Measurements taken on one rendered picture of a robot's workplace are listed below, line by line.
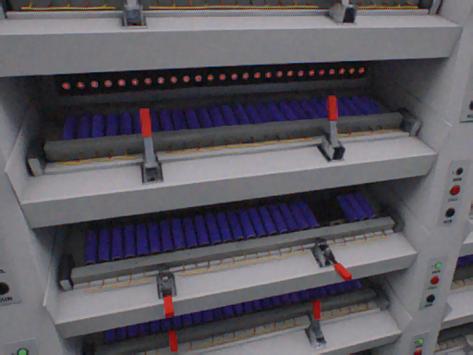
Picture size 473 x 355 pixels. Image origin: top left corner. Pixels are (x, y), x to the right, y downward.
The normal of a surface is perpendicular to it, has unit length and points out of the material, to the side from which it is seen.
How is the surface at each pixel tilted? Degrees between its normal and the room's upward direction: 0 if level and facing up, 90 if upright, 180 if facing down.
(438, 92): 90
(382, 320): 19
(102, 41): 109
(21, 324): 90
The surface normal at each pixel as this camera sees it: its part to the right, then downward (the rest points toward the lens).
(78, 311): 0.07, -0.76
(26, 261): 0.26, 0.36
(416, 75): -0.97, 0.11
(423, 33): 0.25, 0.64
